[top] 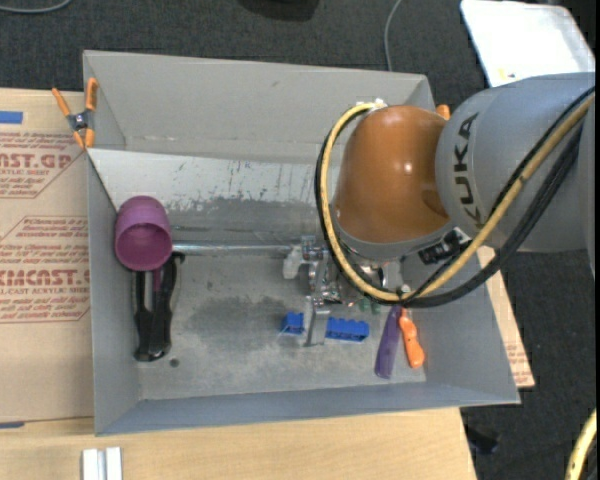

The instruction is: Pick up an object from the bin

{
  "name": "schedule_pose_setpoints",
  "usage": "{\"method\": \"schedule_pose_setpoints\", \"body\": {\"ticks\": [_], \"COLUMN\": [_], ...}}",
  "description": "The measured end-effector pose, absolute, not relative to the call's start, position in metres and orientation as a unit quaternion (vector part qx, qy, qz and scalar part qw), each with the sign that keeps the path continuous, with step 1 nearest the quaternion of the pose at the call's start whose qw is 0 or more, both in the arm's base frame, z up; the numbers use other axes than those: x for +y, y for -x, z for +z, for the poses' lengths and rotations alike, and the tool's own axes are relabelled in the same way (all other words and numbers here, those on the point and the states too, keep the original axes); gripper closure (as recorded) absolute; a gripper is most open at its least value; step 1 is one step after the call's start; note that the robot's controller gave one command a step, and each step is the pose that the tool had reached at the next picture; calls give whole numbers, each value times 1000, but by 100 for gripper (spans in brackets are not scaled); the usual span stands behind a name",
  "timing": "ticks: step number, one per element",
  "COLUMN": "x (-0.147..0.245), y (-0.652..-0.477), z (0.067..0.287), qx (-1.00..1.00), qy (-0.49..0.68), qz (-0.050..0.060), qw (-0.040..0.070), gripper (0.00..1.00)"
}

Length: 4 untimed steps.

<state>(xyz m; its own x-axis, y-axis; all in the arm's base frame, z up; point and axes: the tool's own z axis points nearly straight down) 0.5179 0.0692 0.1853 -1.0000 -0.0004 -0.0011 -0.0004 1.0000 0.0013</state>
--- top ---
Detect orange plastic tool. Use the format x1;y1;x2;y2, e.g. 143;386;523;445
397;308;427;370

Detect purple plastic cup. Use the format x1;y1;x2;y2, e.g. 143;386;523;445
113;195;175;295

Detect black handled pliers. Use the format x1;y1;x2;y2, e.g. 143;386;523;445
132;251;186;364

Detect grey metal bin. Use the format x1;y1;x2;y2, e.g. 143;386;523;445
82;50;523;437

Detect brown cardboard board red print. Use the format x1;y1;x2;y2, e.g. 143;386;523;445
0;86;537;427

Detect black cylinder on white bracket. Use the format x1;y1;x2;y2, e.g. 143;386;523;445
417;228;475;268

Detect blue toy brick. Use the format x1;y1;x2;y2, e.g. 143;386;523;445
279;310;371;344

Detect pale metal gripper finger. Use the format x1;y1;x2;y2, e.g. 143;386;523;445
303;295;332;348
301;235;332;297

